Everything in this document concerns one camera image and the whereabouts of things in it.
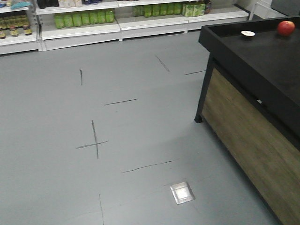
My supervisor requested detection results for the white pegboard shelf unit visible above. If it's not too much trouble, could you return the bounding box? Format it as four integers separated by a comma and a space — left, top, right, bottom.
0, 0, 40, 55

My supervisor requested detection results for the small white dish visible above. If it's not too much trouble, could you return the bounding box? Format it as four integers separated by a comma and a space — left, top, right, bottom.
241, 30, 255, 38

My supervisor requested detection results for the black wooden produce display stand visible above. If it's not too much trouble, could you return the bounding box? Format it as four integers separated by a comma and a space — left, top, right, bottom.
195, 16, 300, 225

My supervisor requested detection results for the metal floor socket cover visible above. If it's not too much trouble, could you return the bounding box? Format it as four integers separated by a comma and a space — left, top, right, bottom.
170, 181, 195, 205

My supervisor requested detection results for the white supermarket shelf unit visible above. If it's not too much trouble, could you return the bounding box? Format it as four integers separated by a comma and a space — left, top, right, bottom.
35, 0, 248, 51

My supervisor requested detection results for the red apple near dish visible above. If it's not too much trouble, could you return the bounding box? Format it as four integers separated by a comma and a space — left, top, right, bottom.
277, 21, 295, 37

